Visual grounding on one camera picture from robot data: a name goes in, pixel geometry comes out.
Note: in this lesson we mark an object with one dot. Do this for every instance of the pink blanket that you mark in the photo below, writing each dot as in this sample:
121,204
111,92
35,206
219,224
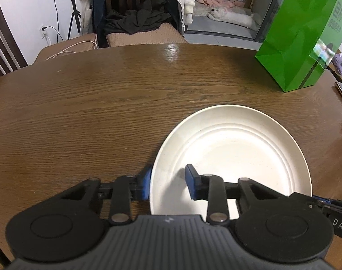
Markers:
216,1

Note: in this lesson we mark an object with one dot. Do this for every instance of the wall outlet with plug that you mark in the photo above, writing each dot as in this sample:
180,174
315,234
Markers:
44,35

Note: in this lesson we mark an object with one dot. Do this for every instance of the dark blue garment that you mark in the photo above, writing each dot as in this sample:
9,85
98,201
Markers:
102,5

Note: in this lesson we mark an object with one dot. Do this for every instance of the glass sliding door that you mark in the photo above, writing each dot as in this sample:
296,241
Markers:
259,19

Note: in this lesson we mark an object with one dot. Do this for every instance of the wooden chair with clothes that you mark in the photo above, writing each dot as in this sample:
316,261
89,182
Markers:
159,35

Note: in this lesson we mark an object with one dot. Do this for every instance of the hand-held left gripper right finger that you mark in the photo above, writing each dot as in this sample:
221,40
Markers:
191,182

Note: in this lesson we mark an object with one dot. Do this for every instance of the black tripod stand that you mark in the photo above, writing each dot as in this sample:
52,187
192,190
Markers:
74,14

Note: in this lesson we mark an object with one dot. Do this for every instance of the white plush dog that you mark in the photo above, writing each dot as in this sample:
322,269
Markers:
235,18

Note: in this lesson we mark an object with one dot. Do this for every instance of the dark wooden slatted chair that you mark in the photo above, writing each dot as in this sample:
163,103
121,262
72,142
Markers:
75,40

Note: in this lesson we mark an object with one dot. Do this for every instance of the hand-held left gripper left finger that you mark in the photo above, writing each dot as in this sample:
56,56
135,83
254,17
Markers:
146,185

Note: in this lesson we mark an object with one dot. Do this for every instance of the black cloth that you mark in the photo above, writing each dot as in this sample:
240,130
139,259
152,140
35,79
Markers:
137,19

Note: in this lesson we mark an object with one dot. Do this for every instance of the chair with draped clothes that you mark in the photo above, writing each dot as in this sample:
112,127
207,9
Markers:
187,0

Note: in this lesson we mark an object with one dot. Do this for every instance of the green paper bag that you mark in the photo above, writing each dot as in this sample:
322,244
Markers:
294,33

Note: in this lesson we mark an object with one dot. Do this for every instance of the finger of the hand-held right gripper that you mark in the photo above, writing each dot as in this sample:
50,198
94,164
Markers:
339,211
303,197

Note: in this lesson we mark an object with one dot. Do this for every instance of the large cream plate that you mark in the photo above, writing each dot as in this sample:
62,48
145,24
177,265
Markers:
232,146

